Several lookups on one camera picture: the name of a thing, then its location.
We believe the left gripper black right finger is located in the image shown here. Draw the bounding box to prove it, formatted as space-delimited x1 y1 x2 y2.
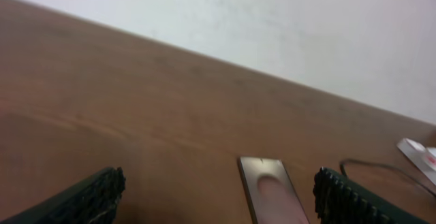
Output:
313 167 428 224

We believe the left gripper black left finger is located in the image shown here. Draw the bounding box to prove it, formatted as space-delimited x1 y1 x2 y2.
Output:
1 167 126 224

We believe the black charger cable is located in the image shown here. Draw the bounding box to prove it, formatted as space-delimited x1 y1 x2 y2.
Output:
339 159 436 197

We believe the Samsung Galaxy smartphone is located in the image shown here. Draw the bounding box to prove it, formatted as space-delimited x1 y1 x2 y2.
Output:
238 157 309 224

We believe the white power strip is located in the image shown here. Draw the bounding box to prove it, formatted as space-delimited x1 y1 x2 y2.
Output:
396 138 435 185

